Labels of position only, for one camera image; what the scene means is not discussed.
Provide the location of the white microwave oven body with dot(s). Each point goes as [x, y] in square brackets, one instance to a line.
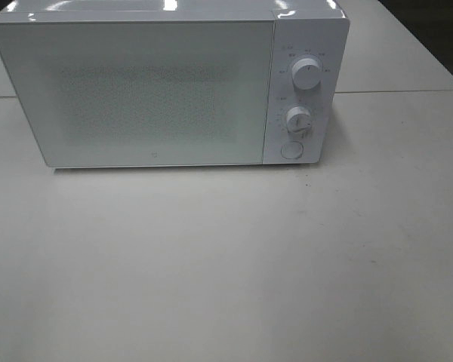
[300, 28]

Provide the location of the white timer knob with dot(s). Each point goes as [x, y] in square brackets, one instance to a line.
[298, 119]

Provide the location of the upper white power knob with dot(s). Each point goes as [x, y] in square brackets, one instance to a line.
[306, 72]

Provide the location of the round door release button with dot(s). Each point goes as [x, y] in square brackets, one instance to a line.
[292, 150]

